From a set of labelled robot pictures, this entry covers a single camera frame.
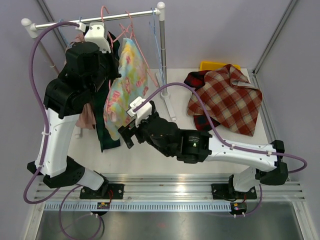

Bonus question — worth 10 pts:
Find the dark green plaid skirt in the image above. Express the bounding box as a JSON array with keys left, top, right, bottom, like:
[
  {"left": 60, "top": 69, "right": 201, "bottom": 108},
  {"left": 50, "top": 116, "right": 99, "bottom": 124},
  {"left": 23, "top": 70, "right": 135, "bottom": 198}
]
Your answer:
[{"left": 93, "top": 31, "right": 122, "bottom": 153}]

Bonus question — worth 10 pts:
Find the pastel tie-dye garment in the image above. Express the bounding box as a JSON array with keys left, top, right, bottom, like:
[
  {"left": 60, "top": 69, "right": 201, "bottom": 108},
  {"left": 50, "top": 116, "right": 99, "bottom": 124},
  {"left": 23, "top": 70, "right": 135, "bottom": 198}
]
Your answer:
[{"left": 103, "top": 38, "right": 149, "bottom": 141}]

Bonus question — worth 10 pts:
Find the pink hanger with plaid skirt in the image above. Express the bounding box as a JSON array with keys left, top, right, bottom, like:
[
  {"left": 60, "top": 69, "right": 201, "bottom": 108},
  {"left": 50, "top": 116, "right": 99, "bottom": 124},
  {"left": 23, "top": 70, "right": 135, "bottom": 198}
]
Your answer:
[{"left": 119, "top": 11, "right": 159, "bottom": 88}]

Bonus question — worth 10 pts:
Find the red black plaid skirt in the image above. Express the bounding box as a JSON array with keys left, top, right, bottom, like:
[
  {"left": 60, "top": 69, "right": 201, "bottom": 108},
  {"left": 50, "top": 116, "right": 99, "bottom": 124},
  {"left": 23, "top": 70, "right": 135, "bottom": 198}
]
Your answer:
[{"left": 183, "top": 70, "right": 220, "bottom": 132}]

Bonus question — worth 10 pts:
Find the red beige plaid skirt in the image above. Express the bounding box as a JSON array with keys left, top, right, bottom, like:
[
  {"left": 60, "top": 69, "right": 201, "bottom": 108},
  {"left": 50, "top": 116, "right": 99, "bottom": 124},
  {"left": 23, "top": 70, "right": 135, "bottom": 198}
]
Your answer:
[{"left": 194, "top": 64, "right": 263, "bottom": 137}]

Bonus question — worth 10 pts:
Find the blue wire hanger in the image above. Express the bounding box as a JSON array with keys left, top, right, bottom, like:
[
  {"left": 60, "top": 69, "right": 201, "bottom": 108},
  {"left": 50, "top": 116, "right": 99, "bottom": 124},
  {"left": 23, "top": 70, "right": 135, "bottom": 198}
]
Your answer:
[{"left": 149, "top": 7, "right": 165, "bottom": 87}]

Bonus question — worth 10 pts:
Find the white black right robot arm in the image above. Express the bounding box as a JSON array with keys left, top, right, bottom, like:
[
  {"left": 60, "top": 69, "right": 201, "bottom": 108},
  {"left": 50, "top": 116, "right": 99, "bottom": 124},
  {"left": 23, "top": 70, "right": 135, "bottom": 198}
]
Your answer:
[{"left": 118, "top": 113, "right": 289, "bottom": 202}]

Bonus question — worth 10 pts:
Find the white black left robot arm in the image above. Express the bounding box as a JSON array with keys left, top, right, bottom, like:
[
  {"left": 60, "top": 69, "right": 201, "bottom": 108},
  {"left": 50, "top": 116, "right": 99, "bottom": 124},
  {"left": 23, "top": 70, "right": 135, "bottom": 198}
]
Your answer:
[{"left": 27, "top": 41, "right": 119, "bottom": 199}]

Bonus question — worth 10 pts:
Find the blue hanger with pink skirt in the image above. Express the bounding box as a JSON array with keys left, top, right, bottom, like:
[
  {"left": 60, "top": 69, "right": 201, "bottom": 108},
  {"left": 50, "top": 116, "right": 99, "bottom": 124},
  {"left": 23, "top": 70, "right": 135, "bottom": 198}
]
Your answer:
[{"left": 58, "top": 25, "right": 71, "bottom": 48}]

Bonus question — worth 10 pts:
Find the pink pleated skirt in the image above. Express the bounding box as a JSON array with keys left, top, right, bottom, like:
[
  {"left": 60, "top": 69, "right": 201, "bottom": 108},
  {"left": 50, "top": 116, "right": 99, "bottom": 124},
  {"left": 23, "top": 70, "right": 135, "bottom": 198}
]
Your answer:
[{"left": 68, "top": 33, "right": 96, "bottom": 130}]

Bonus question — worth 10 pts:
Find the silver white clothes rack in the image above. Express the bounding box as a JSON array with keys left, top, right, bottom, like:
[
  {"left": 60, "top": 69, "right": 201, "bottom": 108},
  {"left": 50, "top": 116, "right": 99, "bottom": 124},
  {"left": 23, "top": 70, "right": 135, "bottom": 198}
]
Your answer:
[{"left": 21, "top": 0, "right": 177, "bottom": 121}]

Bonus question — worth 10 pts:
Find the yellow plastic tray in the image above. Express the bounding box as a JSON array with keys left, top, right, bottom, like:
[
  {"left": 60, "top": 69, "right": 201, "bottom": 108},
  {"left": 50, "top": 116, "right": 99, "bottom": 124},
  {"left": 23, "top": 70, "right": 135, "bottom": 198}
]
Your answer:
[{"left": 199, "top": 61, "right": 227, "bottom": 71}]

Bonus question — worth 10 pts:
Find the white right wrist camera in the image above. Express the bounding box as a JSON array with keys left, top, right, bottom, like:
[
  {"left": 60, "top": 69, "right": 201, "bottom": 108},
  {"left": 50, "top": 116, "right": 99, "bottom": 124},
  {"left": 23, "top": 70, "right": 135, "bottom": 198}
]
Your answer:
[{"left": 126, "top": 96, "right": 153, "bottom": 127}]

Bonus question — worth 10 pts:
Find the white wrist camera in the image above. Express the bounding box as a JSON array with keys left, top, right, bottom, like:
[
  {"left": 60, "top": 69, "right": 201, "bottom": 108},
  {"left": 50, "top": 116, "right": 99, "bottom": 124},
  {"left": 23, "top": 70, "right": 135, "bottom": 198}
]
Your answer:
[
  {"left": 75, "top": 21, "right": 112, "bottom": 54},
  {"left": 126, "top": 96, "right": 153, "bottom": 127}
]

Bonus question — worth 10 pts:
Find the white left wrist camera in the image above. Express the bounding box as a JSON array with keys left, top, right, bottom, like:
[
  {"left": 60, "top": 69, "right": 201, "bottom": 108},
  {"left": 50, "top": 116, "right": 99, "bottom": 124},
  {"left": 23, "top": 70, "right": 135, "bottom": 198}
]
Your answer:
[{"left": 75, "top": 21, "right": 112, "bottom": 54}]

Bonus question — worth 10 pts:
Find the aluminium mounting rail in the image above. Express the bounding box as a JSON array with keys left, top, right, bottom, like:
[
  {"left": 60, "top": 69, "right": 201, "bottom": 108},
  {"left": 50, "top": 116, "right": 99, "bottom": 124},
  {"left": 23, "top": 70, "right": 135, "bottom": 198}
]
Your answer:
[{"left": 33, "top": 174, "right": 306, "bottom": 202}]

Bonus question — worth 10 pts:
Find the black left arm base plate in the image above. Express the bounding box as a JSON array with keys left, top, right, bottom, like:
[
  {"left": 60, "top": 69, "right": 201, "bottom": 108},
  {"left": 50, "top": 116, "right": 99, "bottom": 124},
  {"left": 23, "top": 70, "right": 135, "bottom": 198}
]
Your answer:
[{"left": 79, "top": 183, "right": 124, "bottom": 200}]

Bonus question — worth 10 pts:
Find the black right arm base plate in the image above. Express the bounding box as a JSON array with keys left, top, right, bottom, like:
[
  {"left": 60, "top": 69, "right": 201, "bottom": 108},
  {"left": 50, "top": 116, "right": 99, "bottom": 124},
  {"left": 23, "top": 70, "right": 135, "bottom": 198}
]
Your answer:
[{"left": 211, "top": 183, "right": 258, "bottom": 202}]

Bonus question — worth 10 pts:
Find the white slotted cable duct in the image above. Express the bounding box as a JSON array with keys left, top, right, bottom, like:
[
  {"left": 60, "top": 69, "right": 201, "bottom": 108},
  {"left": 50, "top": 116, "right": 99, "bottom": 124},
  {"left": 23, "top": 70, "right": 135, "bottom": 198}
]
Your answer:
[{"left": 44, "top": 201, "right": 231, "bottom": 212}]

